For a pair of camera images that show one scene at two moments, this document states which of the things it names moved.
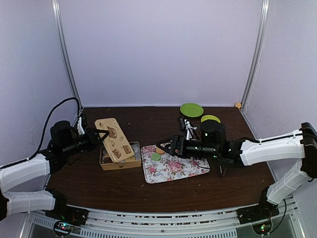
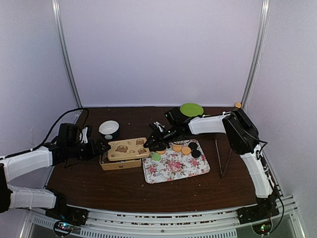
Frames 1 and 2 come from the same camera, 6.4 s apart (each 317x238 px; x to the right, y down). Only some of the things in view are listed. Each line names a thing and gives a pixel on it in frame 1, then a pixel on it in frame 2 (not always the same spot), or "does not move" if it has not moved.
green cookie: [156, 156] does not move
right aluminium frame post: [258, 57] does not move
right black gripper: [176, 141] -> [159, 140]
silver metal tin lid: [116, 142] -> [128, 148]
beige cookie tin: [106, 163] does not move
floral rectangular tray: [169, 166] does not move
